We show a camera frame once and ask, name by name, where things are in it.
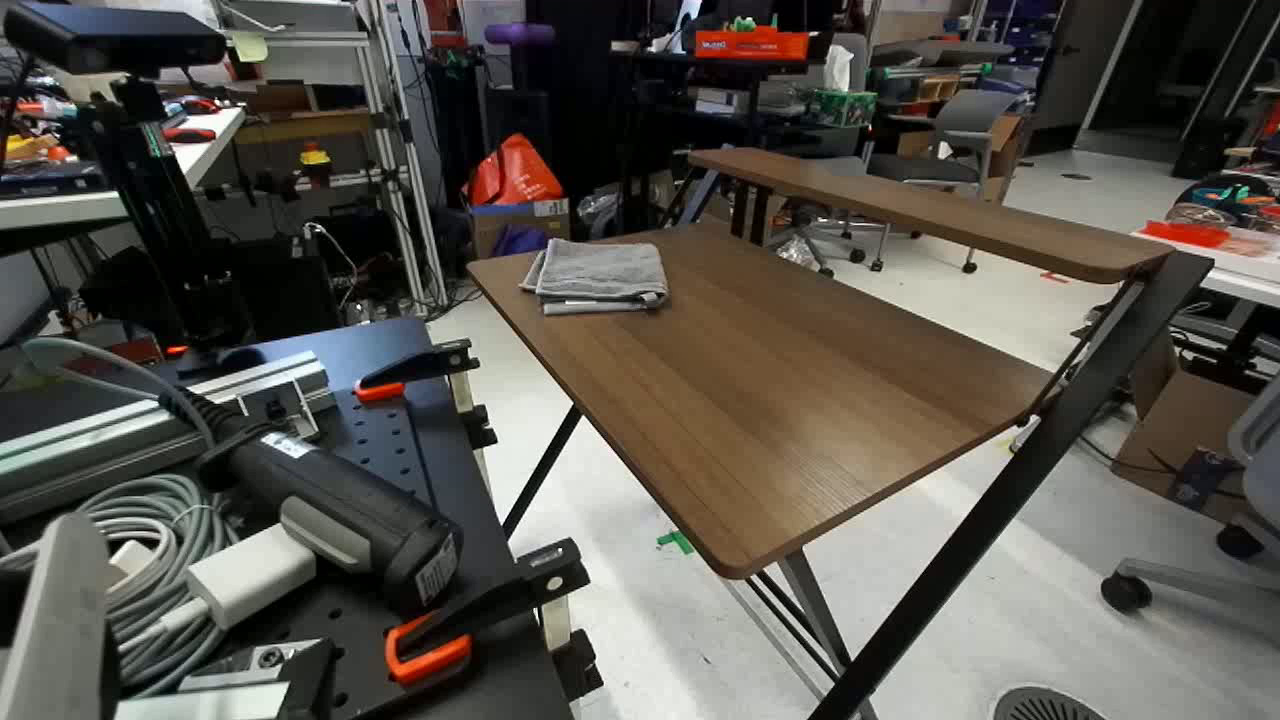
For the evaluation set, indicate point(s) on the folded grey cloth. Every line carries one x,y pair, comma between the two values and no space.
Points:
602,273

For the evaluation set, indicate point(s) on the brown wooden desk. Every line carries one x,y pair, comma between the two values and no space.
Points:
774,381

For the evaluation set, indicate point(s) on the cardboard box with blue label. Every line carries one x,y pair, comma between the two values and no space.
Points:
513,226

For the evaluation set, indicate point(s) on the black orange bar clamp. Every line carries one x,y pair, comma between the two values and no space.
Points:
483,609
418,371

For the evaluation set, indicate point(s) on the orange bag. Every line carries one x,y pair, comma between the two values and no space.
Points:
513,175

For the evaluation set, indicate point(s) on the black perforated mounting board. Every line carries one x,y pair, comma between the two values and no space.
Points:
415,454

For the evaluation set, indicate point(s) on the wooden desk shelf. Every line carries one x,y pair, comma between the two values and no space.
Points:
935,211

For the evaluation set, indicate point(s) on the orange storage bin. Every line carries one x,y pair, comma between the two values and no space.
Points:
749,44

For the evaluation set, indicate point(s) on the black handheld device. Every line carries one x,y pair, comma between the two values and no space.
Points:
343,515

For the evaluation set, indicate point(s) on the white metal shelving rack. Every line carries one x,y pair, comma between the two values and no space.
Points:
387,134

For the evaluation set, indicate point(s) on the grey office chair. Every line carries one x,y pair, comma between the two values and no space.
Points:
952,147

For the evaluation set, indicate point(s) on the brown wooden table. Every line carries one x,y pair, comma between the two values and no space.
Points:
1026,473

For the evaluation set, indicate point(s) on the white power adapter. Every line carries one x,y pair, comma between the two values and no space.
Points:
247,579

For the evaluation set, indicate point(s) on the round floor drain grille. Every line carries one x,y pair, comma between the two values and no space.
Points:
1047,705

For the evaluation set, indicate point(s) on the brown cardboard box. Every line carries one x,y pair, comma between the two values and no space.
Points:
1182,435

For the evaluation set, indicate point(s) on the white workbench table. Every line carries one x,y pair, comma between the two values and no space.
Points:
93,186

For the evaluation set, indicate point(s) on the white table with colourful items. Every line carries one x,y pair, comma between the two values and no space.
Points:
1234,254

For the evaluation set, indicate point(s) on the grey swivel chair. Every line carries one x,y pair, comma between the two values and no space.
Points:
1227,532

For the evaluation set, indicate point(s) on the white panel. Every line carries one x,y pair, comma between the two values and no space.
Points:
58,627

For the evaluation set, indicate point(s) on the black camera tripod stand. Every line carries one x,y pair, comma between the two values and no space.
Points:
166,221

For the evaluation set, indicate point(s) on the silver aluminium rail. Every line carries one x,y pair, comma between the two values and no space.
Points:
120,427

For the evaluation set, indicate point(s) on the black camera on stand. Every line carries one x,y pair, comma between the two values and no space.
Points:
115,34

